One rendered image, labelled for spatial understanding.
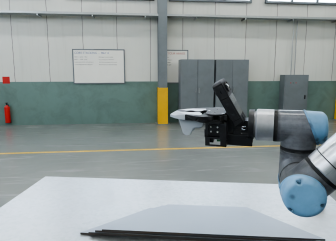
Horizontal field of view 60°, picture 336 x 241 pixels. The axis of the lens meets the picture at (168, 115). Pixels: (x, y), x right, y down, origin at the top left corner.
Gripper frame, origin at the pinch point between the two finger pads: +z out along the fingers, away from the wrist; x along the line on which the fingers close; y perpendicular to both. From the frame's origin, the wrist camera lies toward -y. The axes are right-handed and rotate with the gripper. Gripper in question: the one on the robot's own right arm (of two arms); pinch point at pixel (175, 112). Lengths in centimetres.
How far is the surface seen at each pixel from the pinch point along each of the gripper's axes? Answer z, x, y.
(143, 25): 351, 770, -48
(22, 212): 61, 0, 41
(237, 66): 76, 818, 83
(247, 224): -17.9, 14.2, 40.6
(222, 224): -10.5, 11.6, 40.2
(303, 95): -119, 931, 189
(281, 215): -29, 29, 45
